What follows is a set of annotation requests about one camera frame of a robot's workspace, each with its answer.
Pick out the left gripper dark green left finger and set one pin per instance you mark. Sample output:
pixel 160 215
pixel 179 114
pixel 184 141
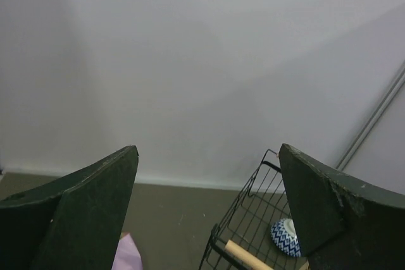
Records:
pixel 73 222

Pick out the purple pink wrapping paper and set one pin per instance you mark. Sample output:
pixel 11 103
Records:
pixel 127 256

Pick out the aluminium corner post right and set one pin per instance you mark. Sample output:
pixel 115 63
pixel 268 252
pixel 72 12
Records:
pixel 379 109

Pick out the blue white patterned bowl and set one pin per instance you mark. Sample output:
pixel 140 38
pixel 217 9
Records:
pixel 284 236

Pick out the near wooden basket handle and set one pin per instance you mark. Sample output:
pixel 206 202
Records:
pixel 246 257

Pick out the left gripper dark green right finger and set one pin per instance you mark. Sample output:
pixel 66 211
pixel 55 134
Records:
pixel 342 222

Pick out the black wire basket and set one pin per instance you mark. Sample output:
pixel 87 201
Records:
pixel 260 203

